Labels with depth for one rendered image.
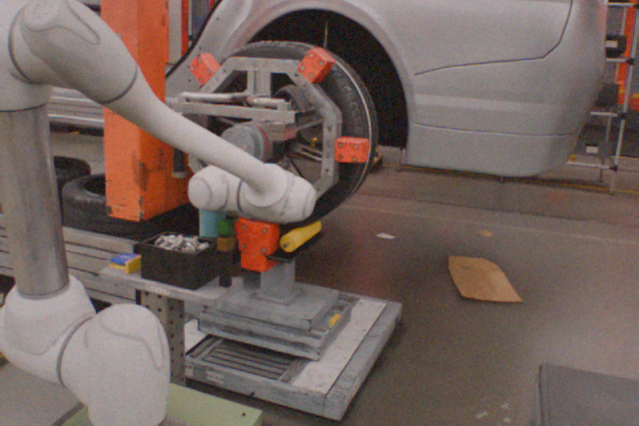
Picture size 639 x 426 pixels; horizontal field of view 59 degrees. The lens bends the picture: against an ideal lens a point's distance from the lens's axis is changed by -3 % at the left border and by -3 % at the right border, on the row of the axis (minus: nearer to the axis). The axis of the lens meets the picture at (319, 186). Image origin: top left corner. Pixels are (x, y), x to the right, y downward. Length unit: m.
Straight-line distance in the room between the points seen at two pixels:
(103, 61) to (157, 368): 0.57
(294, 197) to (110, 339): 0.47
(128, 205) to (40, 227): 1.07
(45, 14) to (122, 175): 1.32
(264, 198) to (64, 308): 0.46
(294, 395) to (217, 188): 0.90
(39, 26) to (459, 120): 1.60
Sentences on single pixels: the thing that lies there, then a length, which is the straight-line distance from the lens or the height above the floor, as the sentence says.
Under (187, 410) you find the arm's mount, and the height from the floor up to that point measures 0.38.
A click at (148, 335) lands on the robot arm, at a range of 1.15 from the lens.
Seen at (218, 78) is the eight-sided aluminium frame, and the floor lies 1.05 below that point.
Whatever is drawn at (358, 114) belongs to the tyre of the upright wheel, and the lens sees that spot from 1.91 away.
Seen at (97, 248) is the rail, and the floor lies 0.33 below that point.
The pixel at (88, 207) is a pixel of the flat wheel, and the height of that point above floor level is 0.47.
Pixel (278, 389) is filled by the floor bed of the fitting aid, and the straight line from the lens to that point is 2.01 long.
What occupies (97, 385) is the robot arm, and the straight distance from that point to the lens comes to 1.18.
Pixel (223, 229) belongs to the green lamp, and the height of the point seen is 0.64.
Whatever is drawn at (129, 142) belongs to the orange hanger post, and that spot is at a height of 0.81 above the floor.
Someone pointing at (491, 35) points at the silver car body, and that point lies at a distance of 2.17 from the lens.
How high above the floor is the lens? 1.16
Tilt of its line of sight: 13 degrees down
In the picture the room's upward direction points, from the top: 3 degrees clockwise
